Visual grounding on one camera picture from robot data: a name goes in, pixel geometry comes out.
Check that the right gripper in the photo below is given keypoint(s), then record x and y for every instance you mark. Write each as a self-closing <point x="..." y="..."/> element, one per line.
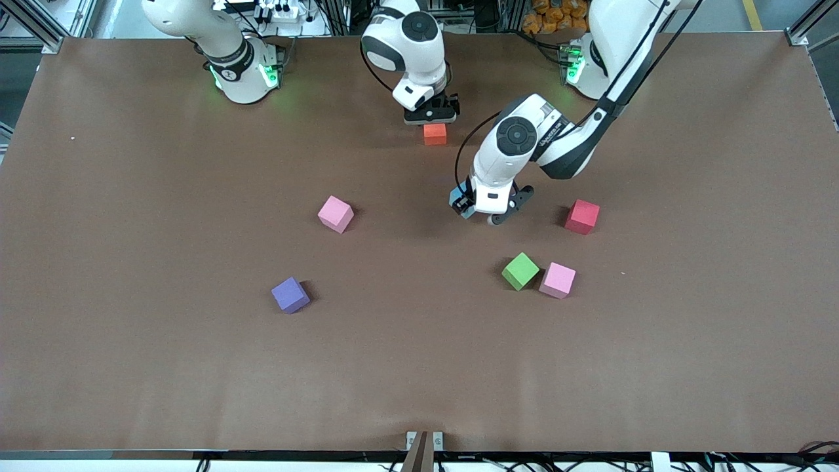
<point x="448" y="103"/>

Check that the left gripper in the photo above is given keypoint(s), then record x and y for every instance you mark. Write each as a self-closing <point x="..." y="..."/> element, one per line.
<point x="466" y="194"/>

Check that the light blue foam cube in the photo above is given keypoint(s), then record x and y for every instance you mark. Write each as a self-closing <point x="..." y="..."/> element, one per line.
<point x="454" y="198"/>

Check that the orange foam cube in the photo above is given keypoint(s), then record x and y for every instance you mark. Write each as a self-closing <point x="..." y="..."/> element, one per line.
<point x="435" y="134"/>

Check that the green foam cube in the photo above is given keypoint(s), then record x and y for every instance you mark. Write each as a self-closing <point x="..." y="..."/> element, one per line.
<point x="520" y="271"/>

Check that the pink foam cube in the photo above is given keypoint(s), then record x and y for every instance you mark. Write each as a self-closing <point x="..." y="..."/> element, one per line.
<point x="558" y="280"/>
<point x="335" y="214"/>

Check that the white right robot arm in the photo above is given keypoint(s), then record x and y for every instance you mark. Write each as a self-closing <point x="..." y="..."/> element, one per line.
<point x="242" y="85"/>

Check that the dark equipment rack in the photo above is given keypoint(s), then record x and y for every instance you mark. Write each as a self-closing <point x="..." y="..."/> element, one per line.
<point x="485" y="13"/>

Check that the red foam cube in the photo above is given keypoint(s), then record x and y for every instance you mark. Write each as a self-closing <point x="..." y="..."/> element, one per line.
<point x="583" y="216"/>

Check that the bag of orange snacks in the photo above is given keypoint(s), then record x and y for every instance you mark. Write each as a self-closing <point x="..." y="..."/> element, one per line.
<point x="550" y="16"/>

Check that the brown table cover sheet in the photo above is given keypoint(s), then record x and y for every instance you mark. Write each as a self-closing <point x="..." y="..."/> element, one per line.
<point x="419" y="367"/>

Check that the white power strip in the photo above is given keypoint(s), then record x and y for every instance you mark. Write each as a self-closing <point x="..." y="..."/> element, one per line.
<point x="282" y="12"/>

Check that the purple foam cube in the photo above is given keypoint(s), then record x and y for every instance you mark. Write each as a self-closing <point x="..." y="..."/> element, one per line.
<point x="290" y="295"/>

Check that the white plastic block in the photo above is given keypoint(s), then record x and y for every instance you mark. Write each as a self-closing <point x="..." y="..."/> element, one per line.
<point x="660" y="462"/>

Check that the silver camera mount bracket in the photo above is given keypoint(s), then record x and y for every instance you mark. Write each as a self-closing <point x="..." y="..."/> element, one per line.
<point x="411" y="439"/>

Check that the metal table edge rail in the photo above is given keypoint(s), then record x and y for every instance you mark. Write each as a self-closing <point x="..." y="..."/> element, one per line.
<point x="98" y="453"/>

